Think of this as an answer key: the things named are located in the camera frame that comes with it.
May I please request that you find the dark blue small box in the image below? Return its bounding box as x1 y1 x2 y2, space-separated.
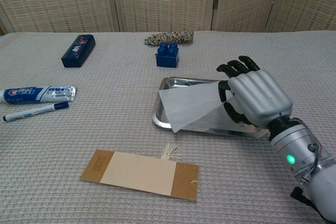
60 34 96 68

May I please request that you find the blue white toothpaste tube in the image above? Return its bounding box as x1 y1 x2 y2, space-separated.
0 84 77 104

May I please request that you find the blue white marker pen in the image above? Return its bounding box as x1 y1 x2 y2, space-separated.
2 101 70 122

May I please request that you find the grey woven tablecloth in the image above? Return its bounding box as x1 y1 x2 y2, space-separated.
0 30 336 224

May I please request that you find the silver metal tray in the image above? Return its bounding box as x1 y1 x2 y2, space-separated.
151 76 270 139

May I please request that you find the woven beige folding screen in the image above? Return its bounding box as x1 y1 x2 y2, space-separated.
0 0 336 36

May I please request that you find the white tissue sheet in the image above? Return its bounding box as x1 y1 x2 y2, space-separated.
157 79 260 133

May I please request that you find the leopard print fabric scrunchie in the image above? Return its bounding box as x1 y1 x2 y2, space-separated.
143 30 194 46

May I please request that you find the brown cream cardboard bookmark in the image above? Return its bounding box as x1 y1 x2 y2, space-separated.
79 149 200 202

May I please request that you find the blue plastic building block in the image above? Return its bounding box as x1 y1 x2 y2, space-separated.
155 41 180 69

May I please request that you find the cream string tassel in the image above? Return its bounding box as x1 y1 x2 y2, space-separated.
160 143 182 161

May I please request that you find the thin arm wrist cable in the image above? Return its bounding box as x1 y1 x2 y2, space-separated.
291 118 325 180

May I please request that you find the grey black right robot hand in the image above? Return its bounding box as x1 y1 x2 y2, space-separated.
216 55 293 128

